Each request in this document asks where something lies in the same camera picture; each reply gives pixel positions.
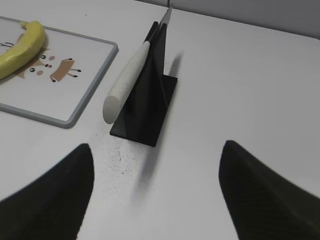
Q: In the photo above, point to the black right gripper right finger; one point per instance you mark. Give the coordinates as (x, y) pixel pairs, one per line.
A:
(262, 204)

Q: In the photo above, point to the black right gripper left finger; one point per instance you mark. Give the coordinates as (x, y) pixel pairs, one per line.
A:
(53, 206)

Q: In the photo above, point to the white handled kitchen knife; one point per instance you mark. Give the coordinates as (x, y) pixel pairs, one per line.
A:
(123, 85)

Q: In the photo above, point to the yellow plastic banana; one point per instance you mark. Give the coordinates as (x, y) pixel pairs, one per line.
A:
(27, 47)

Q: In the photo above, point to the white grey deer cutting board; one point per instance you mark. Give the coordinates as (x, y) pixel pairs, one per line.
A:
(57, 85)

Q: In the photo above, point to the black knife stand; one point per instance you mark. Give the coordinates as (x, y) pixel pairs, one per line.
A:
(141, 118)

